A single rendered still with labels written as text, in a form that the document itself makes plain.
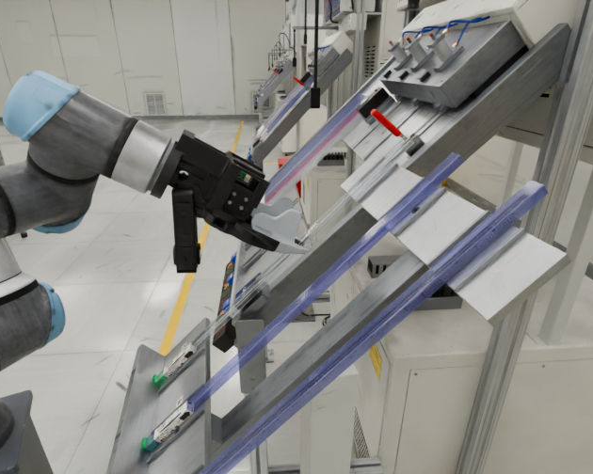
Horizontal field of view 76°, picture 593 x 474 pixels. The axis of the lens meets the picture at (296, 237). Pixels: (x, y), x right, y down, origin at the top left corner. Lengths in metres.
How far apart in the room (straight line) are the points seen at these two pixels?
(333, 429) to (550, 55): 0.61
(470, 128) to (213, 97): 8.95
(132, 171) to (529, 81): 0.58
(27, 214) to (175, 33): 9.16
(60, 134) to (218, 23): 9.06
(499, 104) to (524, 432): 0.78
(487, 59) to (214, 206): 0.48
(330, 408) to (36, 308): 0.57
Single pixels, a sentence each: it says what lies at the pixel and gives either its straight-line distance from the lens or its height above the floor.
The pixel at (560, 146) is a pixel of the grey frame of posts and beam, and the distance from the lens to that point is 0.71.
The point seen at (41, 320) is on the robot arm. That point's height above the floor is 0.73.
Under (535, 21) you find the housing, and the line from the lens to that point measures 0.73.
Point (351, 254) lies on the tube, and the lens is 0.43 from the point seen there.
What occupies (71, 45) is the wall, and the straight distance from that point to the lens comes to 10.23.
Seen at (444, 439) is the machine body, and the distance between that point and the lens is 1.07.
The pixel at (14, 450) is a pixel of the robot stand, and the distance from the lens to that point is 0.90.
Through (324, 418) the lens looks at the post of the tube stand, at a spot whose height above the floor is 0.75.
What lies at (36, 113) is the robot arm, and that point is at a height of 1.12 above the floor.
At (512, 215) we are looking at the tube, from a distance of 0.35.
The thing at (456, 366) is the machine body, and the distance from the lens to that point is 0.91.
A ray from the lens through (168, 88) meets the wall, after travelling 9.65.
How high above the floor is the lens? 1.16
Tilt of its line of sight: 24 degrees down
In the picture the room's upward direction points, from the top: straight up
